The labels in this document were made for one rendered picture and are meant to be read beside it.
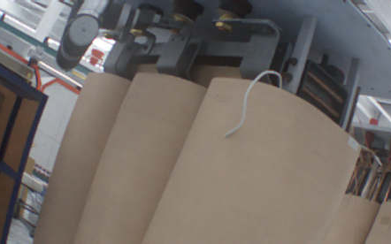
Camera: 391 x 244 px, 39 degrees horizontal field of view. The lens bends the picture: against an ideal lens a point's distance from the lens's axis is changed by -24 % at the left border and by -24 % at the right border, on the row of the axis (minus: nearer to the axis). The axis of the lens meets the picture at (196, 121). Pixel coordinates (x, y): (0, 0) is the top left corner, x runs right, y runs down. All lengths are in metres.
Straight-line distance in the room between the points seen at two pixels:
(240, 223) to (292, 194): 0.15
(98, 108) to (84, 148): 0.16
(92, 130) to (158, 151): 0.47
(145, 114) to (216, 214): 0.53
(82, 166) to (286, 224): 0.96
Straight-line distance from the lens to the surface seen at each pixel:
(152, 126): 2.03
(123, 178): 2.04
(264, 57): 1.80
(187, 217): 1.70
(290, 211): 1.69
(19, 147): 3.21
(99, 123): 2.41
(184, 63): 2.19
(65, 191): 2.42
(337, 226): 3.49
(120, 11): 2.14
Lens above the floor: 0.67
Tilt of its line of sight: 9 degrees up
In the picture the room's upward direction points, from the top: 23 degrees clockwise
